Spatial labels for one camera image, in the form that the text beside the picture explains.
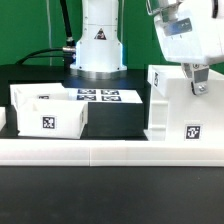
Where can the white marker sheet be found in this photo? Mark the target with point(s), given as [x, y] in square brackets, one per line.
[104, 95]

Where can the white left fence rail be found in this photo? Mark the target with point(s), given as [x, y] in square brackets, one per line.
[2, 117]

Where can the white front drawer tray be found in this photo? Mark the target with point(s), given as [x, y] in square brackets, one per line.
[52, 118]

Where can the black raised base platform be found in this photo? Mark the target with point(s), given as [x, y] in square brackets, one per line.
[106, 121]

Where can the white drawer tray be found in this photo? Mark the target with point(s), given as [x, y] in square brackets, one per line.
[20, 93]
[52, 118]

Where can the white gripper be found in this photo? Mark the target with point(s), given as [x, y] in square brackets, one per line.
[190, 31]

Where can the white front fence rail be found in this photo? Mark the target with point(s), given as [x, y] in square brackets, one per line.
[41, 152]

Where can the white fence rail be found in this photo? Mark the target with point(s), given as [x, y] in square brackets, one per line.
[41, 152]
[2, 117]

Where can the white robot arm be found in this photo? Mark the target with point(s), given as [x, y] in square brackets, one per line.
[99, 53]

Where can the white rear drawer tray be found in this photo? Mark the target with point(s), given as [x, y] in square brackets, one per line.
[20, 93]

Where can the white drawer cabinet box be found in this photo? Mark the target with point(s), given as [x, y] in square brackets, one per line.
[175, 113]

